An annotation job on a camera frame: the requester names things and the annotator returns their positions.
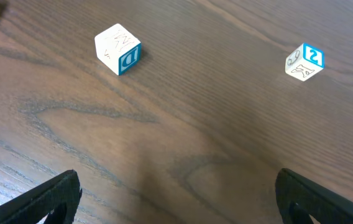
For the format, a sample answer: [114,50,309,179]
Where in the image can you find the blue number 2 block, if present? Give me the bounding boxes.
[285,43,325,82]

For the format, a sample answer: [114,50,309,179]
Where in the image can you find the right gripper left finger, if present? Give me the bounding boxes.
[0,170,82,224]

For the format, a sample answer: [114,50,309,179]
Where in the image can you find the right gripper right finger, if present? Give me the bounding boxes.
[275,168,353,224]

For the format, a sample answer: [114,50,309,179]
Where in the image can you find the white block with blue D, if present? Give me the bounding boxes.
[94,24,142,75]

